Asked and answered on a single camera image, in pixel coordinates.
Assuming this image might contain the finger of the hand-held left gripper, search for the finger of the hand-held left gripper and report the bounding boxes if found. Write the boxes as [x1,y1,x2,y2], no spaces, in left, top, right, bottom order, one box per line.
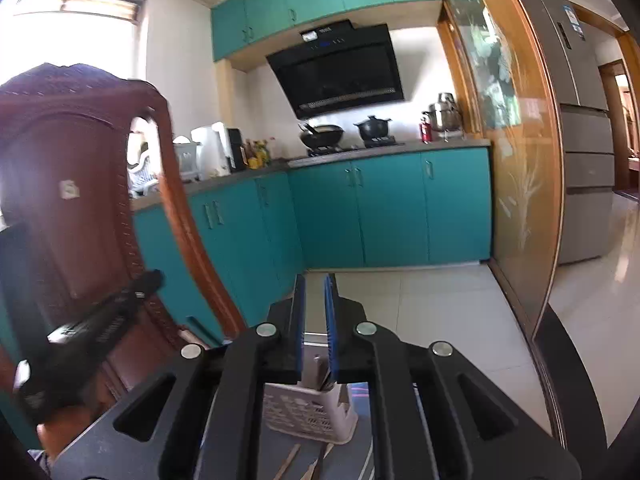
[95,269,166,326]

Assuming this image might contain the white dish rack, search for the white dish rack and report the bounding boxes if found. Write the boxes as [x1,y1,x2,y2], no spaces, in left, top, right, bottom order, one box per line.
[127,152,163,196]

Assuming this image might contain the black wok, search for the black wok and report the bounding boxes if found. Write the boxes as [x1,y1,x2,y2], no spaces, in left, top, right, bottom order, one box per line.
[298,122,346,150]

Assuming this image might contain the teal wall cabinets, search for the teal wall cabinets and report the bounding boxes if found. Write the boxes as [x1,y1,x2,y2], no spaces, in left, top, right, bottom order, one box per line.
[210,0,443,63]

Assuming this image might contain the gas stove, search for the gas stove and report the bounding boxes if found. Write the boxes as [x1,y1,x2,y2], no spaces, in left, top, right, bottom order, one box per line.
[306,136,405,157]

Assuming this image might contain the grey plastic utensil holder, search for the grey plastic utensil holder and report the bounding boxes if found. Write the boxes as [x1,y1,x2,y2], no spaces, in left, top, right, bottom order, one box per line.
[262,332,359,445]

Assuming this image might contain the stainless steel pot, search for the stainless steel pot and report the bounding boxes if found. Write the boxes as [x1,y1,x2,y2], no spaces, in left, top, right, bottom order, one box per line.
[422,92,463,133]

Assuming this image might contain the black range hood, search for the black range hood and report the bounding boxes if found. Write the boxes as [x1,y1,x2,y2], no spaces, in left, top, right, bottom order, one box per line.
[265,19,405,121]

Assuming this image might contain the white electric kettle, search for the white electric kettle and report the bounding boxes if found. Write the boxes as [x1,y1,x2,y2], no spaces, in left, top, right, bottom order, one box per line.
[191,121,232,178]

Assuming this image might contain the wood framed glass door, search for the wood framed glass door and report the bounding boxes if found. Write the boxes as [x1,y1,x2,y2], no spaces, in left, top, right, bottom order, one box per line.
[430,0,568,341]

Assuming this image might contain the black lidded pot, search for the black lidded pot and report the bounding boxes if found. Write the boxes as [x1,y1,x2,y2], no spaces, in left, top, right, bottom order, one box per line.
[354,115,393,142]

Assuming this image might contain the group of condiment bottles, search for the group of condiment bottles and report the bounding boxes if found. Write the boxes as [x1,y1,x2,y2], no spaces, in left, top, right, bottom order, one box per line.
[244,137,281,170]

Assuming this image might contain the black countertop appliance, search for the black countertop appliance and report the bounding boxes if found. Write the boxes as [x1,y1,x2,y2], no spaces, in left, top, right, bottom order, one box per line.
[226,128,247,173]

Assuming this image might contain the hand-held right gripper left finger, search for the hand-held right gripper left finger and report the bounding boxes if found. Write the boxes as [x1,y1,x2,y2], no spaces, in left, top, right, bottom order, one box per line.
[50,274,307,480]

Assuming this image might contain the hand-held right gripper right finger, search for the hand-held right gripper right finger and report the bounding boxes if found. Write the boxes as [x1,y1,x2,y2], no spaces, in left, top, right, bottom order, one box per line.
[324,274,583,480]

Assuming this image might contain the teal base cabinets under stove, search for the teal base cabinets under stove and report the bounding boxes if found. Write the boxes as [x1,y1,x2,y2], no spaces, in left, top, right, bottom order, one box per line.
[287,147,493,269]

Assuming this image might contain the carved wooden chair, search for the carved wooden chair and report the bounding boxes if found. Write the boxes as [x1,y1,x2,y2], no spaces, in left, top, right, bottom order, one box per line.
[0,62,246,441]

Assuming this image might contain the kitchen window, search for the kitchen window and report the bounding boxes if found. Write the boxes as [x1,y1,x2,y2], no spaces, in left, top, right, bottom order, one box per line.
[15,0,146,26]

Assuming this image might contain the teal base cabinets under window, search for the teal base cabinets under window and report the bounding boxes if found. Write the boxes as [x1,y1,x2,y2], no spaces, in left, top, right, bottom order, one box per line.
[131,172,306,346]

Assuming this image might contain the grey refrigerator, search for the grey refrigerator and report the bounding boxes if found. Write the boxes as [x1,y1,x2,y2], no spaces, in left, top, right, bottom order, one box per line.
[515,0,617,266]

